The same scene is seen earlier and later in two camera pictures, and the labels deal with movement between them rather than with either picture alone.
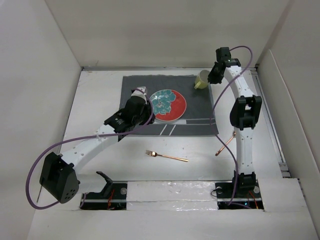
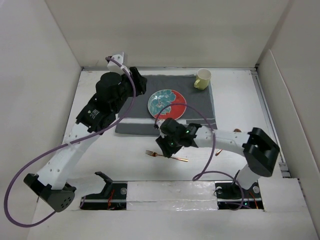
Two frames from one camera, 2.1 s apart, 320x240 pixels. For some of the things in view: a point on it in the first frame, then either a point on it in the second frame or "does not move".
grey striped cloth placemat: x=198 y=118 does not move
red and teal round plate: x=168 y=105 does not move
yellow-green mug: x=201 y=79 does not move
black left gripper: x=147 y=108 to x=139 y=82
